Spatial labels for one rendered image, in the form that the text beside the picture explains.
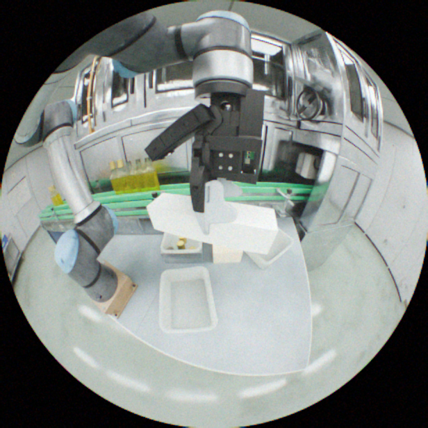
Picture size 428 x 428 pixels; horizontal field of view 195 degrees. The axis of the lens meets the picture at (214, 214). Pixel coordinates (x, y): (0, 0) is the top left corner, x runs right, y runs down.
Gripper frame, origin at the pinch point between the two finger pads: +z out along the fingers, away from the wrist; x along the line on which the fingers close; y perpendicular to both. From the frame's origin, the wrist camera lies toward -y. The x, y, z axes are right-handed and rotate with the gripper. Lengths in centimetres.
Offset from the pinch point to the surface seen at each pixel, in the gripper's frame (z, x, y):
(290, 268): 33.9, 14.6, 33.5
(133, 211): 19, 15, -47
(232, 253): 27.4, 12.6, 5.2
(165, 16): -164, 70, -66
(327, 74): -62, 53, 47
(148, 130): -19, 42, -50
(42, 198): 36, -38, -648
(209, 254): 34.1, 14.2, -5.2
